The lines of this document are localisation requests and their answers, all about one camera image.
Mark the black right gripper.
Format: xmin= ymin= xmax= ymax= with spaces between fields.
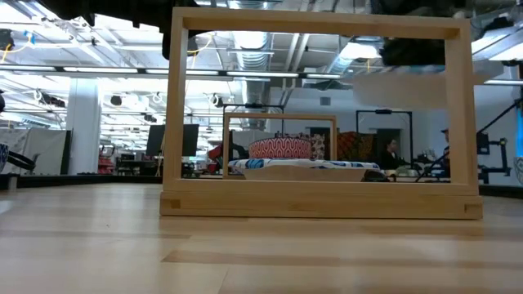
xmin=379 ymin=37 xmax=446 ymax=67

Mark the white partition panel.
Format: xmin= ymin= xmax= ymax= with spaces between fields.
xmin=0 ymin=127 xmax=74 ymax=176

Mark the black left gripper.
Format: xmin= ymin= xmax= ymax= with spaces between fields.
xmin=161 ymin=22 xmax=173 ymax=60

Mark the small wooden shelf frame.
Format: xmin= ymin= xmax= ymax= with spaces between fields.
xmin=221 ymin=113 xmax=338 ymax=180

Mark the black camera arm mount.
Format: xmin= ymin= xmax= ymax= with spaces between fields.
xmin=414 ymin=97 xmax=523 ymax=185

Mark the white red patterned cloth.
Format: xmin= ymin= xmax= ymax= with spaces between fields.
xmin=309 ymin=133 xmax=327 ymax=161

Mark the long ceiling light bar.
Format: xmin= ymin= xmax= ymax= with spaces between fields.
xmin=0 ymin=64 xmax=523 ymax=87

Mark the black metal stand frame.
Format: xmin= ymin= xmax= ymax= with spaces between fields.
xmin=355 ymin=109 xmax=414 ymax=164

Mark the black ring cable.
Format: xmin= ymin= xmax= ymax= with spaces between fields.
xmin=6 ymin=149 xmax=38 ymax=172

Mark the orange patterned cloth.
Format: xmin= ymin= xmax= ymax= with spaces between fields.
xmin=337 ymin=131 xmax=376 ymax=163

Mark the small red patterned bowl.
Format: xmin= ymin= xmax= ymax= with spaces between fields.
xmin=248 ymin=136 xmax=314 ymax=161

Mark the silver ceiling duct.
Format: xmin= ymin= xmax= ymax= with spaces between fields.
xmin=228 ymin=0 xmax=273 ymax=111

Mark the large wooden shelf frame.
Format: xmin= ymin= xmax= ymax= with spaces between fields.
xmin=159 ymin=6 xmax=484 ymax=221

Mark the black computer monitor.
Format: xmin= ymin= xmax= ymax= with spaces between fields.
xmin=145 ymin=123 xmax=200 ymax=158

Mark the person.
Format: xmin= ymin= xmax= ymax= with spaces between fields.
xmin=437 ymin=127 xmax=451 ymax=167
xmin=379 ymin=138 xmax=410 ymax=171

